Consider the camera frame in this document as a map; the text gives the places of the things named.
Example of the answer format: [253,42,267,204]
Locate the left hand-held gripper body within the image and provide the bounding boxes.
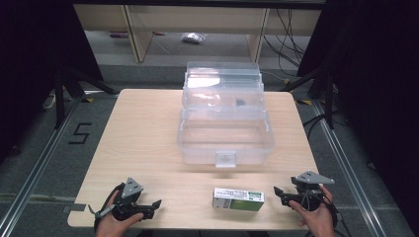
[111,177,156,222]

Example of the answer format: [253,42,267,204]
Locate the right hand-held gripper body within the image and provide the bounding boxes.
[282,170,336,212]

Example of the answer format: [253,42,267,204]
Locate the person's left hand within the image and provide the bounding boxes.
[95,190,145,237]

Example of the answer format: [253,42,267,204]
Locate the person's right hand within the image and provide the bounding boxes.
[289,185,336,237]

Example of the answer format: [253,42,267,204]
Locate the white and green carton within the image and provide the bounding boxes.
[211,187,266,213]

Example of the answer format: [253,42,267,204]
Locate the clear plastic storage box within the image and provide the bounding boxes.
[176,60,277,169]

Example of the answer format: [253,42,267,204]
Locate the black metal stand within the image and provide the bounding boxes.
[52,65,121,130]
[280,65,340,130]

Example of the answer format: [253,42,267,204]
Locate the black curtain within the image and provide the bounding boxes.
[295,0,419,237]
[0,0,105,166]

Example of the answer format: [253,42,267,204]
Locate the clear plastic bag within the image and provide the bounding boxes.
[181,32,208,44]

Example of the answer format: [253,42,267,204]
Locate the beige wooden shelf unit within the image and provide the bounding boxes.
[72,3,323,64]

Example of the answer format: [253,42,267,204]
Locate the grey gripper strap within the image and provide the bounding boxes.
[87,203,117,219]

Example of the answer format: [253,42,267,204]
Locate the metal floor rail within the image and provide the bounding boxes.
[311,98,387,237]
[0,98,83,237]

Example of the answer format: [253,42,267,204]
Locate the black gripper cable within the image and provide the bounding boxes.
[325,194,353,237]

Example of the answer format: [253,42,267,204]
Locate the black cables bundle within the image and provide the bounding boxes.
[262,8,308,69]

